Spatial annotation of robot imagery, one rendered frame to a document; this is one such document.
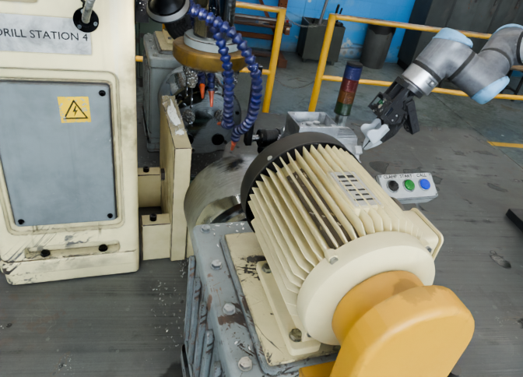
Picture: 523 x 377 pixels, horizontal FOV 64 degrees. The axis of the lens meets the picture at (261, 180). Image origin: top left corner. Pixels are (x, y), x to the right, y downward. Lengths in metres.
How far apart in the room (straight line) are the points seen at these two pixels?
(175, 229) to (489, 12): 6.09
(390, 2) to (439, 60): 5.39
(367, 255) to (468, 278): 0.99
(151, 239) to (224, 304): 0.55
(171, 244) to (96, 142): 0.36
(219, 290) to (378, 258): 0.26
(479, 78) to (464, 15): 5.32
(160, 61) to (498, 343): 1.27
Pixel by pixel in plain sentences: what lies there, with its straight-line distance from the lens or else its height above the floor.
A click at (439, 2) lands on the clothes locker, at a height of 0.97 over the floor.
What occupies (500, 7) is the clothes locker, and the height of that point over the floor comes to 1.01.
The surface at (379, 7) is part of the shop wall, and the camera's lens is 6.53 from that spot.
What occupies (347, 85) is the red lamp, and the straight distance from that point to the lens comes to 1.54.
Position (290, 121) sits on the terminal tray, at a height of 1.13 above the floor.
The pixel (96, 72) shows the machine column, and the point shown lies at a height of 1.32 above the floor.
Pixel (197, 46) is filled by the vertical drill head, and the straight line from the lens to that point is 0.97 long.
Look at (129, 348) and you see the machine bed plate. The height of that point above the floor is 0.80.
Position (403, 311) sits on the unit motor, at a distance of 0.39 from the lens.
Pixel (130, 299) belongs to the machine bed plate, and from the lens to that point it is 1.07.
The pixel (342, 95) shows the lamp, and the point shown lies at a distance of 1.56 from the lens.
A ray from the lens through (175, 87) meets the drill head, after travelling 1.32.
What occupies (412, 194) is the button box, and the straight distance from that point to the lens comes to 1.16.
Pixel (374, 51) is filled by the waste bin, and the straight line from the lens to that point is 6.23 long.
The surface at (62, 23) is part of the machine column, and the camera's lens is 0.82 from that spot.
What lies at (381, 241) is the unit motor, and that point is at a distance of 0.43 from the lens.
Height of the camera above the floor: 1.61
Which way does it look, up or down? 32 degrees down
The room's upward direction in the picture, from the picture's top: 10 degrees clockwise
